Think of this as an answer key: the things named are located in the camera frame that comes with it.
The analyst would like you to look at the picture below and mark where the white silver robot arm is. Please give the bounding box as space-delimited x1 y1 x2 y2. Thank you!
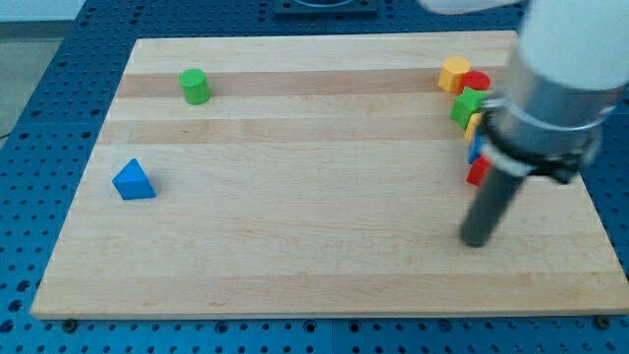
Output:
482 0 628 183

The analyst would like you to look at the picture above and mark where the red star block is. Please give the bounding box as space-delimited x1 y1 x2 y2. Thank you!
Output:
466 155 491 187

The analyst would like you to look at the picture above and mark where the green star block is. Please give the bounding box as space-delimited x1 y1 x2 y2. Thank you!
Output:
449 88 488 130

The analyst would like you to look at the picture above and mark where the blue triangle block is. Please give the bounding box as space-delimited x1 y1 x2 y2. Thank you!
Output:
112 158 156 201

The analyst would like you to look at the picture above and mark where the wooden board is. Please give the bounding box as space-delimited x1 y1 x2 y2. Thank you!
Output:
30 31 628 320

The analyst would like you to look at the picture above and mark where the green cylinder block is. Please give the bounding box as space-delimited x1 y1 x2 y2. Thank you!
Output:
179 68 211 105

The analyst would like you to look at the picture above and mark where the yellow hexagon block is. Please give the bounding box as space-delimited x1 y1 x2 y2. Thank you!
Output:
437 56 472 93

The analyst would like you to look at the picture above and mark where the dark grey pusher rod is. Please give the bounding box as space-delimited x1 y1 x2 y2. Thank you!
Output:
459 167 527 248

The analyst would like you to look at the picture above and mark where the red cylinder block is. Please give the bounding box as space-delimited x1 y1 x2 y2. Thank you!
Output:
457 71 491 94

